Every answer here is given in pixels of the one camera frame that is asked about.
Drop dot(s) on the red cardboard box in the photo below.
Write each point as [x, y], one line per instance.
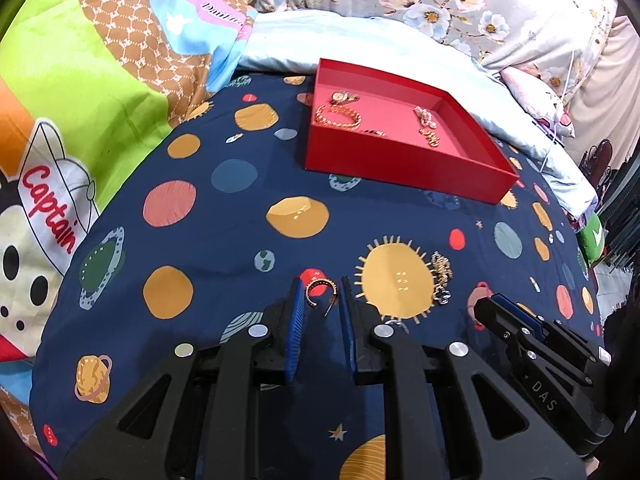
[400, 160]

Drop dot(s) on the navy planet print bedsheet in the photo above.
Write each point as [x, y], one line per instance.
[210, 220]

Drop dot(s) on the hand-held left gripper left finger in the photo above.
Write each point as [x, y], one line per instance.
[295, 330]

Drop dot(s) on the colourful cartoon monkey blanket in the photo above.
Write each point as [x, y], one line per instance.
[75, 110]

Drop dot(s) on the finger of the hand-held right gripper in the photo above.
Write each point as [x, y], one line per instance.
[550, 332]
[500, 322]

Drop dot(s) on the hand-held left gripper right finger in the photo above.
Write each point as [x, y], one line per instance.
[347, 330]

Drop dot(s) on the beige curtain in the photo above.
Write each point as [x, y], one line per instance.
[605, 85]

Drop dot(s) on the black metal chair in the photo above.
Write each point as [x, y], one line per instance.
[597, 157]

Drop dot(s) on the gold wristwatch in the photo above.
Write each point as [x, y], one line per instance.
[342, 96]

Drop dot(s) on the gold hoop earring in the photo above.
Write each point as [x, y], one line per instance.
[314, 286]

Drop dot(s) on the white cartoon pillow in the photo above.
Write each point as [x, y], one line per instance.
[530, 95]

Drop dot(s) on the green cushion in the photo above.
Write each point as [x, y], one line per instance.
[592, 235]

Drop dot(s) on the light blue quilt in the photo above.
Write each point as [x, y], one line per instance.
[380, 42]

